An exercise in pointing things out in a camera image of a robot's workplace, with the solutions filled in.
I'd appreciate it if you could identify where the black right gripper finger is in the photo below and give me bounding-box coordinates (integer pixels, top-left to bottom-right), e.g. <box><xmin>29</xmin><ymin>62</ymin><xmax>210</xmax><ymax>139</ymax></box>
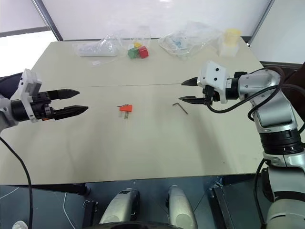
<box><xmin>181</xmin><ymin>77</ymin><xmax>199</xmax><ymax>87</ymax></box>
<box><xmin>178</xmin><ymin>95</ymin><xmax>205</xmax><ymax>105</ymax></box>

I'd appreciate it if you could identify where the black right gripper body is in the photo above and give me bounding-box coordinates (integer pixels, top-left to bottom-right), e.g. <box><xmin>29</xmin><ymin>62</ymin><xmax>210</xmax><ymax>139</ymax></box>
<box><xmin>202</xmin><ymin>84</ymin><xmax>221</xmax><ymax>106</ymax></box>

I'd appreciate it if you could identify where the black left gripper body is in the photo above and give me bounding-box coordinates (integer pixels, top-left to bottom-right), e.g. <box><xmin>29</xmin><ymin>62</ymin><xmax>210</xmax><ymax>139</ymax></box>
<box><xmin>30</xmin><ymin>91</ymin><xmax>57</xmax><ymax>121</ymax></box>

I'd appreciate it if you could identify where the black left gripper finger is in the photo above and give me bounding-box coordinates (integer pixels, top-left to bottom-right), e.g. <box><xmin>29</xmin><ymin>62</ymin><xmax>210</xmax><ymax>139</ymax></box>
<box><xmin>53</xmin><ymin>105</ymin><xmax>90</xmax><ymax>121</ymax></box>
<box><xmin>48</xmin><ymin>88</ymin><xmax>81</xmax><ymax>101</ymax></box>

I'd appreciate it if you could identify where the black hex key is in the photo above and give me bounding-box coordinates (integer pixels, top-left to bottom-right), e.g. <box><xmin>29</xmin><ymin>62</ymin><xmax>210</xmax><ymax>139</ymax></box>
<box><xmin>173</xmin><ymin>102</ymin><xmax>188</xmax><ymax>115</ymax></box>

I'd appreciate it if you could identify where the dark chair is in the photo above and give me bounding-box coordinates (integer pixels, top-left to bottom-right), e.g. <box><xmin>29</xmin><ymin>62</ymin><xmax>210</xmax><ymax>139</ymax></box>
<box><xmin>0</xmin><ymin>73</ymin><xmax>25</xmax><ymax>101</ymax></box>

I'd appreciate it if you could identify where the large crumpled clear plastic bag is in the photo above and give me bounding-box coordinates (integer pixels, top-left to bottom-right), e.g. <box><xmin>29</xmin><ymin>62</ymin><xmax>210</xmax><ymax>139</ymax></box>
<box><xmin>158</xmin><ymin>21</ymin><xmax>224</xmax><ymax>61</ymax></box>

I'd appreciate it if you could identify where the clear plastic container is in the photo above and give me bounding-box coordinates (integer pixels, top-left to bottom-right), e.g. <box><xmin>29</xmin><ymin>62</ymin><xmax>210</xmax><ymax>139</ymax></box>
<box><xmin>217</xmin><ymin>28</ymin><xmax>243</xmax><ymax>58</ymax></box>

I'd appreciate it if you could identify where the red cube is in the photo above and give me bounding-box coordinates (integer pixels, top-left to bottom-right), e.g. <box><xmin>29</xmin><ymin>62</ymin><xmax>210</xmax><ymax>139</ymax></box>
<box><xmin>138</xmin><ymin>46</ymin><xmax>149</xmax><ymax>59</ymax></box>

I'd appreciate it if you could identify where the clear bag with white item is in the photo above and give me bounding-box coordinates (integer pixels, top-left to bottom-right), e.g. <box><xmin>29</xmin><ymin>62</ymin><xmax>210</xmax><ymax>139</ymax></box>
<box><xmin>72</xmin><ymin>34</ymin><xmax>122</xmax><ymax>58</ymax></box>

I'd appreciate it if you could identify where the yellow cup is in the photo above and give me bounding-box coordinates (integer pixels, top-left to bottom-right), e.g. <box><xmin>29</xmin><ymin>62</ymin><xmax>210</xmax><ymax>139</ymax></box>
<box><xmin>224</xmin><ymin>28</ymin><xmax>243</xmax><ymax>46</ymax></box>

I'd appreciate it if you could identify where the green cube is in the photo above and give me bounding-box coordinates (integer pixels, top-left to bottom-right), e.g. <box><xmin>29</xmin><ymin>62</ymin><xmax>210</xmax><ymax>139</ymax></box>
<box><xmin>127</xmin><ymin>48</ymin><xmax>140</xmax><ymax>59</ymax></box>

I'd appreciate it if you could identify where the clear plastic bag with cubes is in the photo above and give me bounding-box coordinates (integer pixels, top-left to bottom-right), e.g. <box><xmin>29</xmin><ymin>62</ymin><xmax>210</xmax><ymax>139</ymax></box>
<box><xmin>119</xmin><ymin>24</ymin><xmax>153</xmax><ymax>59</ymax></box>

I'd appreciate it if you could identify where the dark brown object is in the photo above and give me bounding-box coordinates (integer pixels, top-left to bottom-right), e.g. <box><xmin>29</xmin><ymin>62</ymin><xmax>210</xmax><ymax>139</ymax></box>
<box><xmin>278</xmin><ymin>61</ymin><xmax>305</xmax><ymax>101</ymax></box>

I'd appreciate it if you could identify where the silver left robot leg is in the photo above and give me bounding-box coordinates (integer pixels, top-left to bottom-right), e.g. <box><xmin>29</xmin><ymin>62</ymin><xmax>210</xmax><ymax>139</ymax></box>
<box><xmin>99</xmin><ymin>187</ymin><xmax>140</xmax><ymax>225</ymax></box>

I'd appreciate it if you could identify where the silver robot leg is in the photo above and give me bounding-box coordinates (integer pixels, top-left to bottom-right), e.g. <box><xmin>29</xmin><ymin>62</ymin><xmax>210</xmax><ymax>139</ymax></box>
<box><xmin>166</xmin><ymin>185</ymin><xmax>199</xmax><ymax>229</ymax></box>
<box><xmin>99</xmin><ymin>187</ymin><xmax>140</xmax><ymax>225</ymax></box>

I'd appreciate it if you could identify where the silver right robot leg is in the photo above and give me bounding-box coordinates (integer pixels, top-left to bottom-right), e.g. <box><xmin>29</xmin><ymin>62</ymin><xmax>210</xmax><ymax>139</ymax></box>
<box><xmin>166</xmin><ymin>185</ymin><xmax>199</xmax><ymax>229</ymax></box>

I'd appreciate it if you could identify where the white round floor object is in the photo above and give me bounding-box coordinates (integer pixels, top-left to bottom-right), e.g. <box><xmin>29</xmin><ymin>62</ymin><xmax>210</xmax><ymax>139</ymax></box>
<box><xmin>11</xmin><ymin>220</ymin><xmax>31</xmax><ymax>229</ymax></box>

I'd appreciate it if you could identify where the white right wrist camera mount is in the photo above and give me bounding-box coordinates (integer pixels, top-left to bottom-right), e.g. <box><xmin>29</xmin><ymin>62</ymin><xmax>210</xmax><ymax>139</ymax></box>
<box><xmin>196</xmin><ymin>61</ymin><xmax>231</xmax><ymax>104</ymax></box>

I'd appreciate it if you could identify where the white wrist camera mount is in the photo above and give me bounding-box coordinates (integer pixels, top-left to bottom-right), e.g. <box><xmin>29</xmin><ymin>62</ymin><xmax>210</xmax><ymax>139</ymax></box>
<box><xmin>14</xmin><ymin>68</ymin><xmax>43</xmax><ymax>124</ymax></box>
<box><xmin>196</xmin><ymin>61</ymin><xmax>231</xmax><ymax>104</ymax></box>

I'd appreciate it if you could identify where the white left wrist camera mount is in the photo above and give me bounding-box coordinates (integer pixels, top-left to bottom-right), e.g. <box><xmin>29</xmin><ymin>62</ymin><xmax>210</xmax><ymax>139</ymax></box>
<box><xmin>14</xmin><ymin>68</ymin><xmax>43</xmax><ymax>124</ymax></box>

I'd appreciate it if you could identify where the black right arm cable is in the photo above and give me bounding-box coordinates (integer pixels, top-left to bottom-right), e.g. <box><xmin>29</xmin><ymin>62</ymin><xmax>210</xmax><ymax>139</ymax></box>
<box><xmin>205</xmin><ymin>67</ymin><xmax>290</xmax><ymax>120</ymax></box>

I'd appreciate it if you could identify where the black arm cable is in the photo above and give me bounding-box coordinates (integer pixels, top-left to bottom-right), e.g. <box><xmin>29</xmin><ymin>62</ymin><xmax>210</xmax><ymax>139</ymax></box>
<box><xmin>0</xmin><ymin>136</ymin><xmax>33</xmax><ymax>229</ymax></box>
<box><xmin>205</xmin><ymin>67</ymin><xmax>290</xmax><ymax>120</ymax></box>

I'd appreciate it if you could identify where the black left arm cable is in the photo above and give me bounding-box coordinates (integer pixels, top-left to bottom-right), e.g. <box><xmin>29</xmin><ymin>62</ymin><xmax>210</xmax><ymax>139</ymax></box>
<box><xmin>0</xmin><ymin>136</ymin><xmax>33</xmax><ymax>229</ymax></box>

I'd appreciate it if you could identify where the grey window frame post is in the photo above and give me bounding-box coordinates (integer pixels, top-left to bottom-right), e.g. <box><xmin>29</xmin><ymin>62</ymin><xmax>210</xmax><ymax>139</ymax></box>
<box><xmin>247</xmin><ymin>0</ymin><xmax>277</xmax><ymax>46</ymax></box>
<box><xmin>31</xmin><ymin>0</ymin><xmax>64</xmax><ymax>42</ymax></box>

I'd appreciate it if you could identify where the thin white floor cable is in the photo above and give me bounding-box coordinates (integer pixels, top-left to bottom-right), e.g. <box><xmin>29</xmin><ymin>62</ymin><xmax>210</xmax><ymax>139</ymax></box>
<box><xmin>63</xmin><ymin>191</ymin><xmax>75</xmax><ymax>229</ymax></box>

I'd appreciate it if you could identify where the black table leg bracket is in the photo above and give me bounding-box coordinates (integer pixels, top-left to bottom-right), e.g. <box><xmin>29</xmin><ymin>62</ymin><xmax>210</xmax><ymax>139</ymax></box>
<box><xmin>209</xmin><ymin>182</ymin><xmax>234</xmax><ymax>229</ymax></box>
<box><xmin>82</xmin><ymin>200</ymin><xmax>99</xmax><ymax>228</ymax></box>

